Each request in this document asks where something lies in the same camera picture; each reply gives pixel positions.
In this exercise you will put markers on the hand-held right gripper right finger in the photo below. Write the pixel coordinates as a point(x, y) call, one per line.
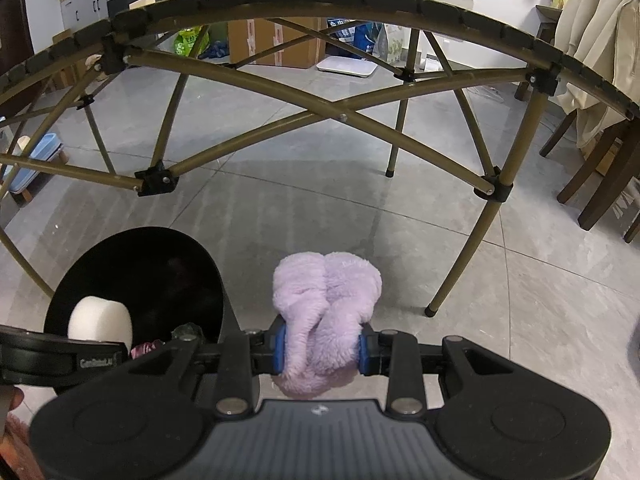
point(363, 355)

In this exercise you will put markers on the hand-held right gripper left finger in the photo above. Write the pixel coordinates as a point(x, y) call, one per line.
point(280, 350)

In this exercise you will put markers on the purple fluffy cloth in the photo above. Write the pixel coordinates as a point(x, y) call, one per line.
point(325, 310)

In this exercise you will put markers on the white foam roll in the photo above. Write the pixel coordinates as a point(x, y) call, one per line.
point(97, 320)

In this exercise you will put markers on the purple satin scrunchie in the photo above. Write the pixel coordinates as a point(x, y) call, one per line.
point(147, 350)

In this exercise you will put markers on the black trash bin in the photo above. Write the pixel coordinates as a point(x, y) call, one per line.
point(150, 270)

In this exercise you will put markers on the person's left hand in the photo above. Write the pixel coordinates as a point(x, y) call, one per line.
point(15, 400)

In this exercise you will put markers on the light blue plastic tray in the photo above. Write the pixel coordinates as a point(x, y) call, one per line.
point(35, 160)

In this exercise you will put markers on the tan folding table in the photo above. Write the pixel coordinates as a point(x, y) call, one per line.
point(527, 130)

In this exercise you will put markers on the white bathroom scale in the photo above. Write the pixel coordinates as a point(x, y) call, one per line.
point(346, 67)

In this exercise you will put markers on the small open cardboard box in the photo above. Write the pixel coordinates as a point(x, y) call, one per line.
point(70, 60)

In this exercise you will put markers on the white green bag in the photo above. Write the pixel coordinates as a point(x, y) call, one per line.
point(390, 42)

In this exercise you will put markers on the blue shopping bag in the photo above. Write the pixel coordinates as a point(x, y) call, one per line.
point(366, 40)

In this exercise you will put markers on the green plastic bag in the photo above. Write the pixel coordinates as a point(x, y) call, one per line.
point(189, 42)

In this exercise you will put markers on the blue white carton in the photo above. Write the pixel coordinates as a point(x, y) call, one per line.
point(345, 30)

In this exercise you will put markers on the dark brown door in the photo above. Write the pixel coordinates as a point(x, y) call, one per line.
point(15, 35)

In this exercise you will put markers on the dark wooden side table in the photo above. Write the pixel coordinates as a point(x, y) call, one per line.
point(546, 22)

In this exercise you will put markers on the cream coat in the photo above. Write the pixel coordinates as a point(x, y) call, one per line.
point(595, 50)

